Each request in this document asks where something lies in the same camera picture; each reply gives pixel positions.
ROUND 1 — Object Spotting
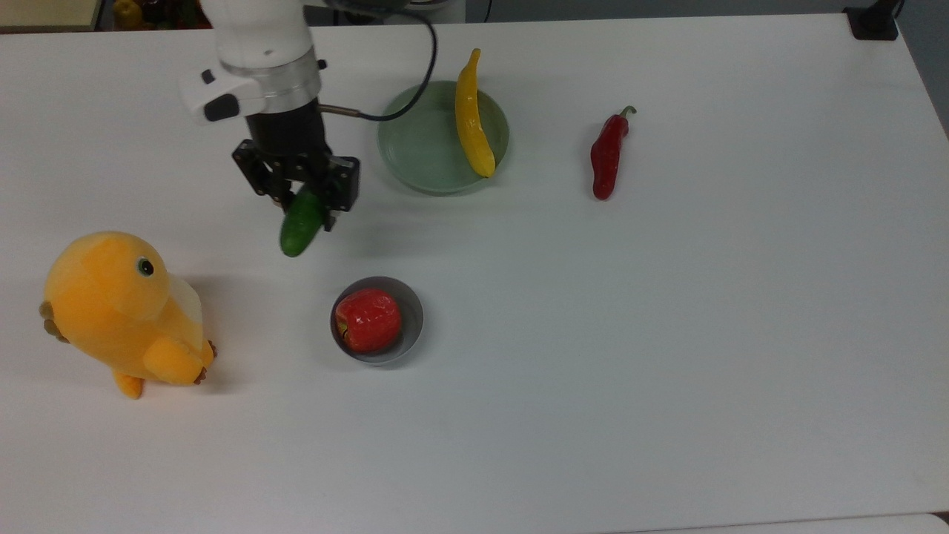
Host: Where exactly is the orange plush toy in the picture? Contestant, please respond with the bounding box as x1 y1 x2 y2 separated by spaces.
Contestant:
39 231 218 401

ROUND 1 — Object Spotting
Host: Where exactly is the yellow banana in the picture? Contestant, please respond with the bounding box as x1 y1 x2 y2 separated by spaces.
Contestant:
454 48 497 179

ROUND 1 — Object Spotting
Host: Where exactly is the wooden board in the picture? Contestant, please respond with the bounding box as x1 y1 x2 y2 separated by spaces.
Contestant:
0 0 103 33

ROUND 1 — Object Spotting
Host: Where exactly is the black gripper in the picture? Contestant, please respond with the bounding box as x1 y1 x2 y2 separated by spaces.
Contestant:
231 99 363 231

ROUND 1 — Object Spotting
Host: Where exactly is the green cucumber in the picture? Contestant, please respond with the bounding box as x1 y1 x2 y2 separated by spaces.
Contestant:
279 185 325 258

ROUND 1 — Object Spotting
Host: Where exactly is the pale green plate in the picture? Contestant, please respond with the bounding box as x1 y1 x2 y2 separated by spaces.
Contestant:
377 81 511 196

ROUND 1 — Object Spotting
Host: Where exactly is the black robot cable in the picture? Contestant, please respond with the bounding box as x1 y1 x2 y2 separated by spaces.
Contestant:
319 0 439 123

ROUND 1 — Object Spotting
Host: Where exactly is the red chili pepper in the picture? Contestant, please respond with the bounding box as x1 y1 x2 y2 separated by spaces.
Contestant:
590 105 638 201

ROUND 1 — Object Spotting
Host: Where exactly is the red apple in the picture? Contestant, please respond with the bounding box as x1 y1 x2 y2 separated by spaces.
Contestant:
335 289 403 353

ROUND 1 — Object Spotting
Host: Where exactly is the black table clamp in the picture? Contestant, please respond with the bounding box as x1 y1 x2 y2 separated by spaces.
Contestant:
844 0 905 42

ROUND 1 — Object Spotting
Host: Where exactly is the small grey bowl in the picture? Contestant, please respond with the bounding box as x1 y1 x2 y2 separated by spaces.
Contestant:
330 276 425 366

